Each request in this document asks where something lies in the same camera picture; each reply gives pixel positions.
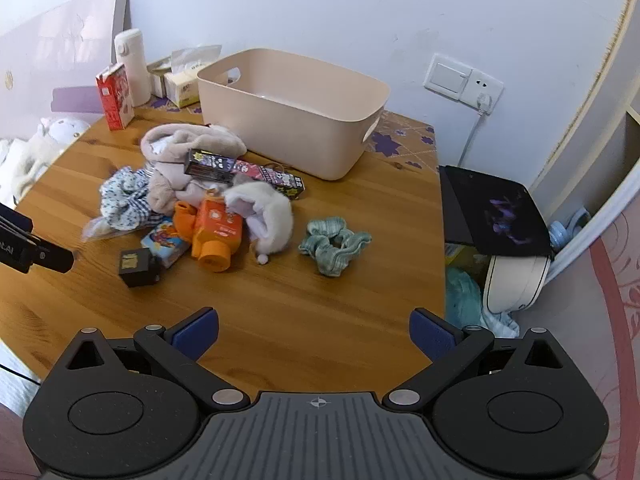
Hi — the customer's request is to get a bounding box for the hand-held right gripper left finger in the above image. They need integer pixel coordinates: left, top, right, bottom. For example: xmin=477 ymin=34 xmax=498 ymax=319
xmin=54 ymin=307 xmax=250 ymax=415

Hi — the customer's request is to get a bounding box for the white wall socket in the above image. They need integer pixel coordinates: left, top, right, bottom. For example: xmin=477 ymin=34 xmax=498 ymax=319
xmin=462 ymin=71 xmax=505 ymax=111

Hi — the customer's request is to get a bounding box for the white round bin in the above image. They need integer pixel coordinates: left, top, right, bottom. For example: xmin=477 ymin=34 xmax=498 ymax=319
xmin=482 ymin=254 xmax=551 ymax=312

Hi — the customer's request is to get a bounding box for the wooden desktop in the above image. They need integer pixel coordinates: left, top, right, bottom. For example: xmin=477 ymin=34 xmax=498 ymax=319
xmin=0 ymin=105 xmax=447 ymax=411

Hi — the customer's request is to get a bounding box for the yellow white tissue pack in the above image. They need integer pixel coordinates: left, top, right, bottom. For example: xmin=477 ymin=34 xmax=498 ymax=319
xmin=164 ymin=45 xmax=223 ymax=109

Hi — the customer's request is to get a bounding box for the yellow box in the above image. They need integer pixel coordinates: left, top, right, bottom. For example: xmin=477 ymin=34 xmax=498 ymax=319
xmin=445 ymin=242 xmax=491 ymax=271

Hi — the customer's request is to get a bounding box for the beige plastic storage basket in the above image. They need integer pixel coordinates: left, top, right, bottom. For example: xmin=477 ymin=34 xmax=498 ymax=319
xmin=196 ymin=48 xmax=391 ymax=182

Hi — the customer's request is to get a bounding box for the green scrunchie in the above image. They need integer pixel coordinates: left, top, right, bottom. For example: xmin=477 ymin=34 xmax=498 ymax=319
xmin=299 ymin=216 xmax=373 ymax=277

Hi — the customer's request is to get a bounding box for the orange toy camera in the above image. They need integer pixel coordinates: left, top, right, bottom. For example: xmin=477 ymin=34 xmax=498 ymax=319
xmin=174 ymin=189 xmax=244 ymax=273

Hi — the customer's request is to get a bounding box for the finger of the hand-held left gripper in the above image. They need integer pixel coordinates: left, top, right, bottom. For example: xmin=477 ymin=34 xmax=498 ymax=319
xmin=0 ymin=232 xmax=75 ymax=274
xmin=0 ymin=203 xmax=35 ymax=235

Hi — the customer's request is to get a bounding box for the white thermos bottle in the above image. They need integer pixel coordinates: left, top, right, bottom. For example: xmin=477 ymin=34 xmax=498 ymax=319
xmin=114 ymin=29 xmax=152 ymax=107

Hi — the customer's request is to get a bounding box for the small white green box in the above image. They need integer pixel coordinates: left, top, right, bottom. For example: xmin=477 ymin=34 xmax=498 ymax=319
xmin=147 ymin=57 xmax=173 ymax=100

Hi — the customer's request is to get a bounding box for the white plug with cable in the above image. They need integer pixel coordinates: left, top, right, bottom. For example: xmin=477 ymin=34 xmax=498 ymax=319
xmin=459 ymin=92 xmax=496 ymax=167

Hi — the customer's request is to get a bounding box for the blue checkered scrunchie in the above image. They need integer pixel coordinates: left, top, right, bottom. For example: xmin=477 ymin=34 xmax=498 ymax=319
xmin=107 ymin=200 xmax=173 ymax=233

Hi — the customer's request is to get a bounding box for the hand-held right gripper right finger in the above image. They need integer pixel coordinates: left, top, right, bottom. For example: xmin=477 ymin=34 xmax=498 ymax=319
xmin=382 ymin=308 xmax=581 ymax=413

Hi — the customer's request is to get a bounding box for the thin black cable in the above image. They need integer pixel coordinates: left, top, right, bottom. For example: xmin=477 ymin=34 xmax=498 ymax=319
xmin=0 ymin=362 xmax=43 ymax=387

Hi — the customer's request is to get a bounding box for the long pink black printed box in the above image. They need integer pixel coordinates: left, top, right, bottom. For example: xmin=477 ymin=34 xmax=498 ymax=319
xmin=232 ymin=159 xmax=306 ymax=202

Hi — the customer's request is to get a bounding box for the colourful cartoon tissue packet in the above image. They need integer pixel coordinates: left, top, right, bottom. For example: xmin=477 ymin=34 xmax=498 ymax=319
xmin=141 ymin=221 xmax=193 ymax=267

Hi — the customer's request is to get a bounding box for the lavender white fuzzy sock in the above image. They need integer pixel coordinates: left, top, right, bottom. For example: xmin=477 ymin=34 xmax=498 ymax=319
xmin=222 ymin=181 xmax=295 ymax=264

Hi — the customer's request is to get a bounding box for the pink fuzzy sock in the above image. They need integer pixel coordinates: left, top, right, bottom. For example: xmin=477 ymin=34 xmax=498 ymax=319
xmin=149 ymin=167 xmax=221 ymax=213
xmin=140 ymin=122 xmax=248 ymax=173

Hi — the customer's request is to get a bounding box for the white wall switch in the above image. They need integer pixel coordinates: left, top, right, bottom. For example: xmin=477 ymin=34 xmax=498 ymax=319
xmin=424 ymin=53 xmax=471 ymax=96

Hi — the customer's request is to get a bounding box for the white wooden cabinet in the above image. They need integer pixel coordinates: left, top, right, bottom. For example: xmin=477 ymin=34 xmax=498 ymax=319
xmin=525 ymin=0 xmax=640 ymax=281

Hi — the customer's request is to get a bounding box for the white fluffy cloth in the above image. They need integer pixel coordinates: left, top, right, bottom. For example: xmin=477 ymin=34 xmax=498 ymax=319
xmin=0 ymin=137 xmax=56 ymax=206

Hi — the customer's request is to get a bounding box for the blue floral scrunchie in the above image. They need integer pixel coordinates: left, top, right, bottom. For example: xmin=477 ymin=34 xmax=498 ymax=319
xmin=99 ymin=166 xmax=153 ymax=221

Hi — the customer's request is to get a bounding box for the light blue plastic jug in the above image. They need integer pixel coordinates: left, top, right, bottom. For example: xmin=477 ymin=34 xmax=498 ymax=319
xmin=548 ymin=208 xmax=591 ymax=251

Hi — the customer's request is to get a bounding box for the teal cloth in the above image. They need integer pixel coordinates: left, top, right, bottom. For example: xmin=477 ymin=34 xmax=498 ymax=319
xmin=445 ymin=266 xmax=521 ymax=338

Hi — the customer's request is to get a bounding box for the lavender pillow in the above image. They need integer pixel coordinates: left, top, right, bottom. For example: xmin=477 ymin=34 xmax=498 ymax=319
xmin=52 ymin=86 xmax=106 ymax=113

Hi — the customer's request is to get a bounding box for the small black cube box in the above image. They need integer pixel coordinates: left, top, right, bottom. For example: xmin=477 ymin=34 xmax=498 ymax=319
xmin=118 ymin=249 xmax=163 ymax=288

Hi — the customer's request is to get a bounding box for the red white carton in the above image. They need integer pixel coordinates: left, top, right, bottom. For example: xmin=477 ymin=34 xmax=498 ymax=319
xmin=96 ymin=62 xmax=136 ymax=132

